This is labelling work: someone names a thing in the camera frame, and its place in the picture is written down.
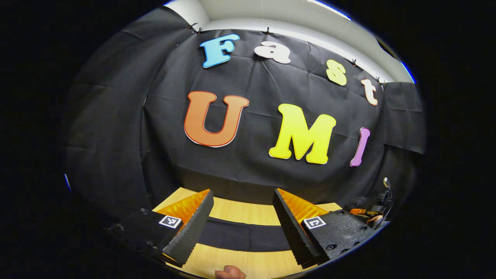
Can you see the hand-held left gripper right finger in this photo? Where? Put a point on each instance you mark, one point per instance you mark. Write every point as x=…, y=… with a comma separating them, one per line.
x=292, y=232

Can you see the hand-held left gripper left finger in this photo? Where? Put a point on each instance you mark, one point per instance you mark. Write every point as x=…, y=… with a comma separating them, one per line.
x=192, y=232

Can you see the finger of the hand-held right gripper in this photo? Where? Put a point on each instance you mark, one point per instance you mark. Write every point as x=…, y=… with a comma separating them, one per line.
x=358, y=211

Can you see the dark grey jeans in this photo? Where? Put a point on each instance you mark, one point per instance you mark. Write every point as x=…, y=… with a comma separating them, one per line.
x=244, y=234

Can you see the black backdrop cloth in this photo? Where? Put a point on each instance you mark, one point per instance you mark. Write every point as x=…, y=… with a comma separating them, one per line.
x=248, y=170

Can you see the row of black cloth clips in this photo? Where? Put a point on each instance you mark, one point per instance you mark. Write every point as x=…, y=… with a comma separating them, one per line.
x=267, y=30

